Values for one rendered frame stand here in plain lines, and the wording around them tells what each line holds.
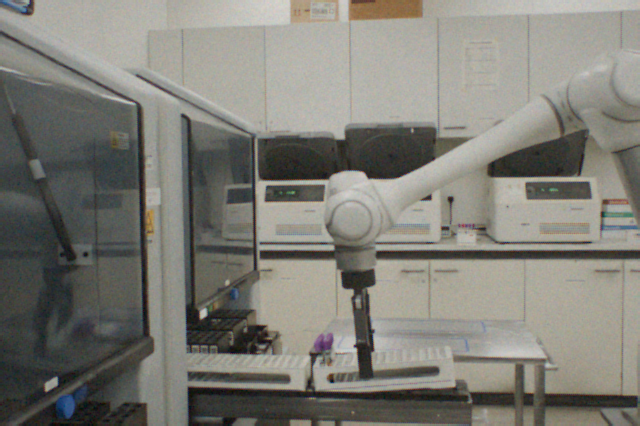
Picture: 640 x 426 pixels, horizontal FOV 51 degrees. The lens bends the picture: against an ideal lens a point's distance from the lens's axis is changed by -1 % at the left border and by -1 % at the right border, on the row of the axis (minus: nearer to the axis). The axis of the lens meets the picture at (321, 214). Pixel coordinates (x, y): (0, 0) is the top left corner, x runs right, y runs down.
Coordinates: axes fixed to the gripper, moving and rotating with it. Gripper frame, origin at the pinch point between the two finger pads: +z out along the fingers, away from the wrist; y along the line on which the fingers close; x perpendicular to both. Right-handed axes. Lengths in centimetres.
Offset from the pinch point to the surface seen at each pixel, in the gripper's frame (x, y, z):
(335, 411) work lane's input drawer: 7.2, -6.7, 8.5
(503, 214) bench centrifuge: -61, 230, -14
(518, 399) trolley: -40, 67, 33
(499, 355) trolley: -31.0, 25.7, 7.9
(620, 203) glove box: -134, 269, -11
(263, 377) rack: 24.7, 4.7, 3.3
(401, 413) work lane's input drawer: -6.6, -6.7, 9.8
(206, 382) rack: 35.1, -5.0, 0.8
